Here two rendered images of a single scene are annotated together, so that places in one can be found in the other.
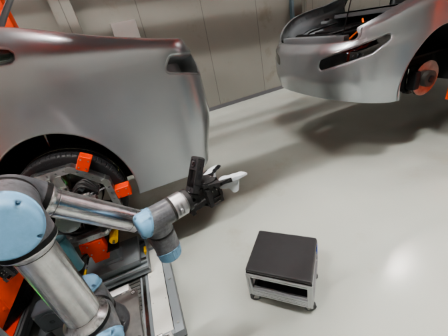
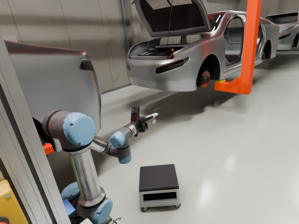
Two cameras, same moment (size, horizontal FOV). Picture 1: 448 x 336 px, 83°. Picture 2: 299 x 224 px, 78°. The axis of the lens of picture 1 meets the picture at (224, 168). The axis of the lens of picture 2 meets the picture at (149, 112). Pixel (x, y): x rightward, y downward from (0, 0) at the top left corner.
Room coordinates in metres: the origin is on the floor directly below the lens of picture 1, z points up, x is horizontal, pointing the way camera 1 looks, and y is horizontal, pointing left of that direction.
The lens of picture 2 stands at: (-0.27, 0.46, 1.70)
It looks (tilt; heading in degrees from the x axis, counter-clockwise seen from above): 22 degrees down; 334
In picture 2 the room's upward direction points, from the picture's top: 6 degrees counter-clockwise
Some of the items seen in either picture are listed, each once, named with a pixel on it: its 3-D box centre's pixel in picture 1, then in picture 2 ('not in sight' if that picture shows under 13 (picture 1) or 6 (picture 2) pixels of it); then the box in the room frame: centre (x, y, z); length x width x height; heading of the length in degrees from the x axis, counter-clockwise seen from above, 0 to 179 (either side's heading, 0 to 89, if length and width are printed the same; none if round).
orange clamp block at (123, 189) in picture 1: (123, 189); (46, 149); (1.46, 0.67, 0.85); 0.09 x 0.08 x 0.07; 104
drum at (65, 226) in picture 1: (71, 213); not in sight; (1.31, 0.96, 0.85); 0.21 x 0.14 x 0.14; 14
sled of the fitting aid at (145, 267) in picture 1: (117, 264); not in sight; (1.54, 1.02, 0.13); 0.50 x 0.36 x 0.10; 104
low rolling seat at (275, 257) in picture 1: (284, 269); (159, 187); (1.13, -0.25, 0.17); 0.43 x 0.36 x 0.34; 62
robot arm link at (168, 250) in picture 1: (163, 240); (121, 152); (0.60, 0.23, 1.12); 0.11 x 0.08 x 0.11; 32
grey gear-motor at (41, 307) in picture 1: (64, 299); not in sight; (1.21, 1.26, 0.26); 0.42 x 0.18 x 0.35; 14
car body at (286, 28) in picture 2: not in sight; (282, 30); (5.02, -9.35, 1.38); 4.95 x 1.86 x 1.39; 104
